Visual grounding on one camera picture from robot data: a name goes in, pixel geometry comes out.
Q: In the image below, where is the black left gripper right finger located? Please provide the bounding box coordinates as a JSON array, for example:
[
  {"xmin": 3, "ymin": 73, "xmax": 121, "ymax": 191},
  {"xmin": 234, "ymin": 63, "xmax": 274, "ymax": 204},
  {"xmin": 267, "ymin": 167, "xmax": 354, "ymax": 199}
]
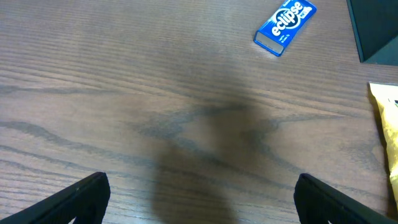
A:
[{"xmin": 294, "ymin": 173, "xmax": 397, "ymax": 224}]

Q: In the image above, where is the blue Eclipse mint tin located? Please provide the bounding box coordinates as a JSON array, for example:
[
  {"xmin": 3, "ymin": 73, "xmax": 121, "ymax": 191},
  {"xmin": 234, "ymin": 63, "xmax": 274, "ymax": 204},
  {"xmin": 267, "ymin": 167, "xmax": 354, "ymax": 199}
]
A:
[{"xmin": 254, "ymin": 0, "xmax": 317, "ymax": 57}]

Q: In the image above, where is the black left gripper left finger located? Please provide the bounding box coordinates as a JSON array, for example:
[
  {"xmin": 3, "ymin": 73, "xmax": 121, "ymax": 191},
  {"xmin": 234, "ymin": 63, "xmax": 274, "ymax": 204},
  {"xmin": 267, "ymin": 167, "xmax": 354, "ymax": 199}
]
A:
[{"xmin": 1, "ymin": 172, "xmax": 111, "ymax": 224}]

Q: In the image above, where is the yellow Hacks candy bag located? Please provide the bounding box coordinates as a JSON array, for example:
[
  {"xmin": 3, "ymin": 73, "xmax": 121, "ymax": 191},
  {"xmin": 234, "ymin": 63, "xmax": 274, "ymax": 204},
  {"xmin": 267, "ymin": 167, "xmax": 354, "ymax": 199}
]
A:
[{"xmin": 369, "ymin": 82, "xmax": 397, "ymax": 203}]

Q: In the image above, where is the dark green open box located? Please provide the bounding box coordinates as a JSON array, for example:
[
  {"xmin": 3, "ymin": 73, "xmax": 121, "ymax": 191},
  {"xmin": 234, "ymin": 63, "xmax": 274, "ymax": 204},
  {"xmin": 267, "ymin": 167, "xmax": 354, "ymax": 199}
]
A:
[{"xmin": 347, "ymin": 0, "xmax": 397, "ymax": 66}]

